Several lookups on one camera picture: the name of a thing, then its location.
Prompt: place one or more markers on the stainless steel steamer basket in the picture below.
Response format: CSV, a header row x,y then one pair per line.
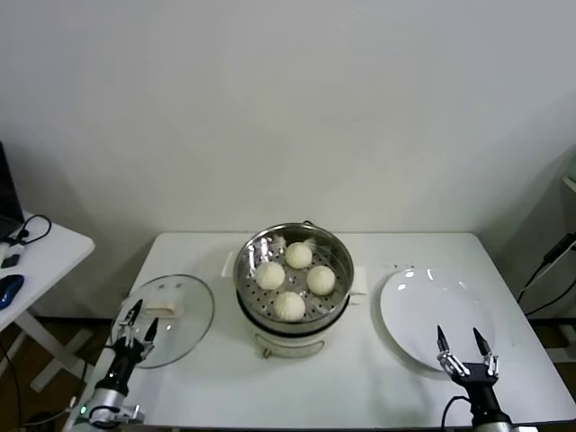
x,y
342,265

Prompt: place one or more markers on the white furniture leg frame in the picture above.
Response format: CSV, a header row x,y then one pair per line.
x,y
567,355

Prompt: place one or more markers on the white steamed baozi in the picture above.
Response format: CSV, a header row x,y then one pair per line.
x,y
270,275
321,280
299,255
289,306

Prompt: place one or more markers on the round glass pot lid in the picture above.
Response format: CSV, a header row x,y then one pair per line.
x,y
189,324

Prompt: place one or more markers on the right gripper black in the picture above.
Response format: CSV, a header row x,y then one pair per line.
x,y
481,387

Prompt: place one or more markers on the white round plate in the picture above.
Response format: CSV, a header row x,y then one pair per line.
x,y
375,315
427,306

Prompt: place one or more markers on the small black device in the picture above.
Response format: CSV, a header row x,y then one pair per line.
x,y
11,261

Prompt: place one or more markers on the white shelf board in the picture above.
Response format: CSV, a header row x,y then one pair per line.
x,y
569,183

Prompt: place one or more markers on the white side table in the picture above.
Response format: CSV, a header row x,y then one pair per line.
x,y
54,252

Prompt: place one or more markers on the blue computer mouse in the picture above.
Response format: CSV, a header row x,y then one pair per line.
x,y
10,290

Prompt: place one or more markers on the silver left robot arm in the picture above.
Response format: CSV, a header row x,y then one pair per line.
x,y
108,398

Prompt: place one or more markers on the black laptop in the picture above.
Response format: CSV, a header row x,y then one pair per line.
x,y
9,193

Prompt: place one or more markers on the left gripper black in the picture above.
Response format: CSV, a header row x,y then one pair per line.
x,y
121,364

